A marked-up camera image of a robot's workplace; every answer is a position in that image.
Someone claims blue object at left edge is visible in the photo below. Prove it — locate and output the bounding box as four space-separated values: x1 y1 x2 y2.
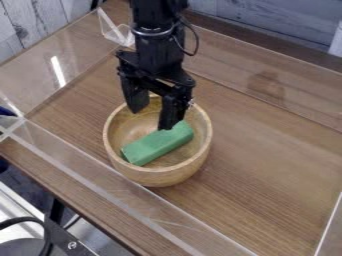
0 105 18 174

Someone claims black metal bracket with screw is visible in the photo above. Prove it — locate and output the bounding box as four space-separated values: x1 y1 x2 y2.
45 218 99 256

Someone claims clear acrylic barrier wall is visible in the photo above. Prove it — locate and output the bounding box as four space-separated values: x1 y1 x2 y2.
0 14 342 256

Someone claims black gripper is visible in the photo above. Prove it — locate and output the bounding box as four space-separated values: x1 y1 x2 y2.
117 29 196 130

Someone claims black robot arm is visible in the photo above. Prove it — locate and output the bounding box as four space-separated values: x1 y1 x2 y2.
117 0 197 130

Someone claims black cable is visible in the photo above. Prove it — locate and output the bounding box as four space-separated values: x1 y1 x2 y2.
0 216 55 256

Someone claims brown wooden bowl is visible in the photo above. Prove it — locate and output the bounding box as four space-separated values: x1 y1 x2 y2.
103 96 213 187

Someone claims black table leg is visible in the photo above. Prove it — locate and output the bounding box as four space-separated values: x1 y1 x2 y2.
50 199 66 224

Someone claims clear acrylic corner bracket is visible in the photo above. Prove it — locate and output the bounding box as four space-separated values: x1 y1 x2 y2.
97 8 136 47

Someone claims green rectangular block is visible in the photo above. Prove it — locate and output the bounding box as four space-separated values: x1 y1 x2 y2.
121 121 194 166

